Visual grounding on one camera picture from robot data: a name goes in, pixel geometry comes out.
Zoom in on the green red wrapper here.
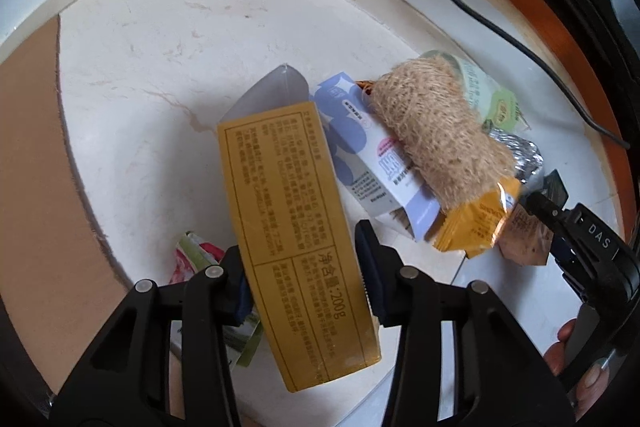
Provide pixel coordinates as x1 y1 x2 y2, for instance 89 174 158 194
167 232 264 369

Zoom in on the brown cardboard sheet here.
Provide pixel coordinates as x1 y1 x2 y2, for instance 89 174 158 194
0 14 131 403

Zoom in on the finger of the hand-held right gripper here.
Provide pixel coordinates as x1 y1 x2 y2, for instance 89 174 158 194
547 234 576 278
520 169 576 233

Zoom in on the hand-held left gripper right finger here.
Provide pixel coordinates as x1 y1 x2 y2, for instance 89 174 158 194
352 219 576 427

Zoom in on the yellow carton box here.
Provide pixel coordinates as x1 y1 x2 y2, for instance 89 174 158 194
217 64 383 393

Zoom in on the beige snack packet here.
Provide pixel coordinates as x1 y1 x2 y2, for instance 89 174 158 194
500 202 556 269

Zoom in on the person's right hand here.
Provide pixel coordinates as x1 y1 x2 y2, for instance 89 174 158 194
544 319 611 423

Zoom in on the aluminium foil ball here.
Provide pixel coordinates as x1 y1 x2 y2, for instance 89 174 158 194
487 129 544 182

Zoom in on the beige loofah sponge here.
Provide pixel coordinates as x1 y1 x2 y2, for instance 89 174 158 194
370 57 518 210

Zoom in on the purple white carton box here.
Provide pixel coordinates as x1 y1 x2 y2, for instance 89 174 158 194
307 69 442 243

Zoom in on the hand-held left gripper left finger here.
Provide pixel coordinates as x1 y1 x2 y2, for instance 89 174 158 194
47 244 256 427

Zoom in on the yellow snack packet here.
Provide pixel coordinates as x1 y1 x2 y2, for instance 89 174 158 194
432 177 523 258

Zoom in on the light green packet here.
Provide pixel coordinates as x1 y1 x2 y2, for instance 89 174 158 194
417 49 532 138

